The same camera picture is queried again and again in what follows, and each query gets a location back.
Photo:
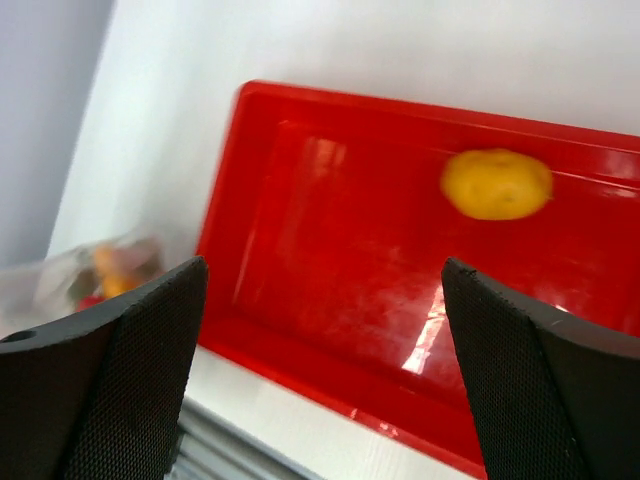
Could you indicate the aluminium mounting rail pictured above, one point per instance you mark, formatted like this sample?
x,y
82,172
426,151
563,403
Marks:
x,y
209,447

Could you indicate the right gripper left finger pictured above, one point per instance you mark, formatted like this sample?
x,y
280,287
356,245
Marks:
x,y
97,394

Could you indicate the red plastic tray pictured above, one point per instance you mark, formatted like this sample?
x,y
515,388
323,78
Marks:
x,y
327,231

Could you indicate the clear pink-dotted zip bag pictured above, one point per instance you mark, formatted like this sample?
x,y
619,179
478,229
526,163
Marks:
x,y
38,293

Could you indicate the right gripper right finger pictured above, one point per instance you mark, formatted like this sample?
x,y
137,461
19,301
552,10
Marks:
x,y
552,396

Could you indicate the yellow lemon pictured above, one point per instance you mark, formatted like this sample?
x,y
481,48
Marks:
x,y
496,184

